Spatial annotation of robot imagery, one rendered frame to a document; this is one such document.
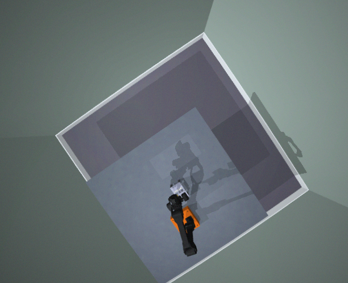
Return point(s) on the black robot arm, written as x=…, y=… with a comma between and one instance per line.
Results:
x=186, y=230

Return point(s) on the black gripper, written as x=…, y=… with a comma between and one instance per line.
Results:
x=183, y=197

